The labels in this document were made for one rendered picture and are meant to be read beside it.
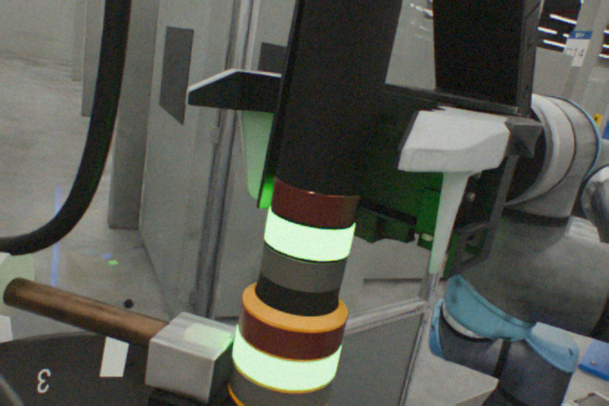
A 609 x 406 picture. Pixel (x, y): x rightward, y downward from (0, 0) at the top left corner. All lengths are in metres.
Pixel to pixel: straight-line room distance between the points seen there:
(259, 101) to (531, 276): 0.28
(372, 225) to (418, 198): 0.03
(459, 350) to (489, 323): 0.63
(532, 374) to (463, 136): 0.94
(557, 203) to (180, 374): 0.30
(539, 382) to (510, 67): 0.87
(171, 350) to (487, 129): 0.15
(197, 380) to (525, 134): 0.16
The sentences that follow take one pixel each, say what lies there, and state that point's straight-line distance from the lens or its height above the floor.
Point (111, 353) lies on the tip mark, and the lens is 0.43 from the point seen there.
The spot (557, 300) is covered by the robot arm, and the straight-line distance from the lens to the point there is 0.44.
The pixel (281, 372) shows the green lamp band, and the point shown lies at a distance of 0.21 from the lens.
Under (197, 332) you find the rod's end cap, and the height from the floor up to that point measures 1.55.
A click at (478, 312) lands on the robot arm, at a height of 1.50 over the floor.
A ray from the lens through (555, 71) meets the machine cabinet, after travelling 5.03.
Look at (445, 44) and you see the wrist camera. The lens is 0.29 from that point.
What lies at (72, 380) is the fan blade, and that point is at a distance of 0.44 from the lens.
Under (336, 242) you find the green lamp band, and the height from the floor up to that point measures 1.61.
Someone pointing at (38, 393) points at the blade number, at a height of 1.41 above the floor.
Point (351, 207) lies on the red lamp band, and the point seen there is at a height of 1.62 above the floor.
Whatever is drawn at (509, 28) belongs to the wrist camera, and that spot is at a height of 1.70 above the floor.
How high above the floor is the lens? 1.67
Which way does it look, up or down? 16 degrees down
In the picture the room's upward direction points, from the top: 11 degrees clockwise
